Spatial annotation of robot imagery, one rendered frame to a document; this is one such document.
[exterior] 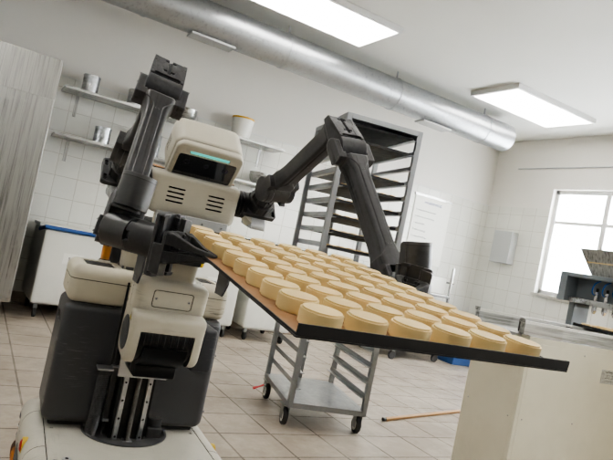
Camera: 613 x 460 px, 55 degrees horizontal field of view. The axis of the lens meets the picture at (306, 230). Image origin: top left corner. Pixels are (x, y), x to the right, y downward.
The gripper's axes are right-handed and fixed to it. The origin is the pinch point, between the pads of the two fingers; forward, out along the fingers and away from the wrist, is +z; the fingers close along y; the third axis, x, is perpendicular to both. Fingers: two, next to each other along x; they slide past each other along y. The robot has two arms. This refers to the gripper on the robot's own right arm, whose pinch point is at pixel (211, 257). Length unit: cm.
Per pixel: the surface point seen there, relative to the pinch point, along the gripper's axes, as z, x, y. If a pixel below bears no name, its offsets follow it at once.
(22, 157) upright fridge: -309, 262, -8
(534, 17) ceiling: 18, 371, 182
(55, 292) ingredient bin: -291, 308, -111
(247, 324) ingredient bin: -173, 442, -119
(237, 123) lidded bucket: -241, 454, 72
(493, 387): 51, 197, -49
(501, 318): 47, 217, -20
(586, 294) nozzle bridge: 87, 272, 0
